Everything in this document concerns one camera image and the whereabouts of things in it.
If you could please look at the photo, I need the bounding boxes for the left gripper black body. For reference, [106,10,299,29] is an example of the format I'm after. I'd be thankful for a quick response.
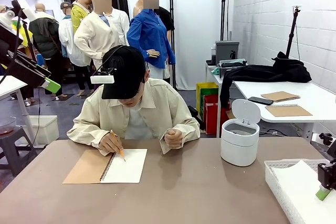
[0,23,24,66]

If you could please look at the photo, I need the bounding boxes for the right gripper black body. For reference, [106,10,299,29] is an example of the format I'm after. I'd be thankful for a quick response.
[325,140,336,167]

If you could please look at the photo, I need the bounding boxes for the yellow pencil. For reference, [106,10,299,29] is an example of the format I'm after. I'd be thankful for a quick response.
[110,129,127,163]

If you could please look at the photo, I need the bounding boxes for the brown spiral notebook white pages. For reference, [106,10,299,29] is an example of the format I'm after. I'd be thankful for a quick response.
[62,148,148,185]

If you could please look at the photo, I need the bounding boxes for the person's left forearm beige sleeve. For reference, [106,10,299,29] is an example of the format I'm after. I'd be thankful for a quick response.
[159,118,202,155]

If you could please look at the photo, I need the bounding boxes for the person's right forearm beige sleeve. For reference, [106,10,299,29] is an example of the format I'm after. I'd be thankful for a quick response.
[67,126,111,150]

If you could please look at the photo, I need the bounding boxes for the person's right hand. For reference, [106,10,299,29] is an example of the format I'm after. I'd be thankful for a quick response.
[99,132,124,157]

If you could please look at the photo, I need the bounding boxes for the person's left hand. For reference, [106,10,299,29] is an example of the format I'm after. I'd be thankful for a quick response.
[164,129,184,150]

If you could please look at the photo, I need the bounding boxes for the black tripod stand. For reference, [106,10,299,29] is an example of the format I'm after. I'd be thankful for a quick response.
[22,20,38,62]

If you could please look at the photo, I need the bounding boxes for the white desk with leg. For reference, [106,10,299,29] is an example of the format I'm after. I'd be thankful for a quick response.
[0,74,47,149]

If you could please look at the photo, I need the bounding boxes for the mannequin in dark puffer jacket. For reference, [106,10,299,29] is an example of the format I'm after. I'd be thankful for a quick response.
[28,3,64,97]

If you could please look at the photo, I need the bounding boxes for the white paper stack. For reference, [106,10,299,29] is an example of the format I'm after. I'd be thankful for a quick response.
[271,159,336,224]

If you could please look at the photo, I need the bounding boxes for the capped mannequin in white shirt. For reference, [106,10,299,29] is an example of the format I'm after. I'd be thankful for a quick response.
[58,1,93,97]

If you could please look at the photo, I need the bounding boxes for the white storage bin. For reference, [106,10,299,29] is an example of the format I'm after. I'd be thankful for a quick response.
[19,115,60,146]

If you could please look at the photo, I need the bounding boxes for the white perforated plastic basket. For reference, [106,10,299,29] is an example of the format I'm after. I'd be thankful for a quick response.
[264,158,336,224]

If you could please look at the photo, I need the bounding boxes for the clear glass bowl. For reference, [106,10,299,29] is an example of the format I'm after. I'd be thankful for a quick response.
[0,116,17,136]

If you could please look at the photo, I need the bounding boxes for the closed brown spiral notebook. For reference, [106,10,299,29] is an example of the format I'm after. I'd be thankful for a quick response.
[264,104,313,118]

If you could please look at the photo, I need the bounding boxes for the mannequin in yellow-green jacket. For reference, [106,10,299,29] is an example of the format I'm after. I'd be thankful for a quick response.
[70,0,93,35]

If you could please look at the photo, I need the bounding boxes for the grey plastic stool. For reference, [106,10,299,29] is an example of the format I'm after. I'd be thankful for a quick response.
[0,126,38,178]

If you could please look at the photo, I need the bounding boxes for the mannequin in cream cardigan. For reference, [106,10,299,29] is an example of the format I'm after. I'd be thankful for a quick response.
[73,0,131,70]

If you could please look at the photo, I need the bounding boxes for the large white table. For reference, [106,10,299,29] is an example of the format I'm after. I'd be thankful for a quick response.
[233,80,336,141]

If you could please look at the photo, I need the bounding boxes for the black smartphone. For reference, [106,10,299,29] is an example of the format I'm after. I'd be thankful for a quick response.
[247,96,275,106]

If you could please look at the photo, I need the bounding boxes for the black baseball cap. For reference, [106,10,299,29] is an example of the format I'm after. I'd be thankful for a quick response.
[101,45,147,100]

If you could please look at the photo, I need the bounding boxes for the white lidded trash can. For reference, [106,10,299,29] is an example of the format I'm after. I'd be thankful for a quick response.
[220,99,261,167]

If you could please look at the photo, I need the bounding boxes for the black clothing pile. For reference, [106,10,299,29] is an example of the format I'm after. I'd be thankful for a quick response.
[219,51,312,108]

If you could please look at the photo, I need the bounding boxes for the mannequin in blue shirt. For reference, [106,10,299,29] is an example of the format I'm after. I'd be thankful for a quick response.
[127,0,176,81]

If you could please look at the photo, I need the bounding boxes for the red shopping bag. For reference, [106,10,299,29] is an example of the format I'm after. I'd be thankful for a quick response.
[203,94,232,135]

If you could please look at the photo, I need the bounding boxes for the person in beige shirt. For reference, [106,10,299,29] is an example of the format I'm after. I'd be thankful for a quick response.
[67,69,202,156]

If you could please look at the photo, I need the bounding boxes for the grey tray with dark cloth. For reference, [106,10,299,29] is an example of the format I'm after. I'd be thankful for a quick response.
[218,58,248,69]

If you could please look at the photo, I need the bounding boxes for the mannequin in black shirt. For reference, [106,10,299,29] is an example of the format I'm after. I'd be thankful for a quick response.
[131,0,175,44]

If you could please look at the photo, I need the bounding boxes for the black chair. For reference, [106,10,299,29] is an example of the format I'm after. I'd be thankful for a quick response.
[187,105,206,131]

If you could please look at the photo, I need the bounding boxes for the yellow shopping bag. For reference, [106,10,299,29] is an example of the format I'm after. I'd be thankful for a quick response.
[196,82,220,120]

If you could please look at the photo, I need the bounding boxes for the grey storage box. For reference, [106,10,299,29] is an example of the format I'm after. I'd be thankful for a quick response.
[215,40,240,63]

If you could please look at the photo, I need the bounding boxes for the white backdrop curtain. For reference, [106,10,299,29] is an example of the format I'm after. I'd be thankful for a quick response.
[123,0,237,91]

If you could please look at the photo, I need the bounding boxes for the black camera clamp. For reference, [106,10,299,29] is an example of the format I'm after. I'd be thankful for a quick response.
[311,132,334,147]

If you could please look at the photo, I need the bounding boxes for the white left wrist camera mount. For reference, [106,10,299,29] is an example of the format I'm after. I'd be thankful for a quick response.
[0,0,36,29]

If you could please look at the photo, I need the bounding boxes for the white head camera box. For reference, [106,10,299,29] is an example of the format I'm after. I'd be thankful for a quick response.
[90,74,115,84]

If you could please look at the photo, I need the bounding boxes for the black tripod by brick wall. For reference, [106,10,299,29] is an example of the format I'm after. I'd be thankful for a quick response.
[285,5,302,59]

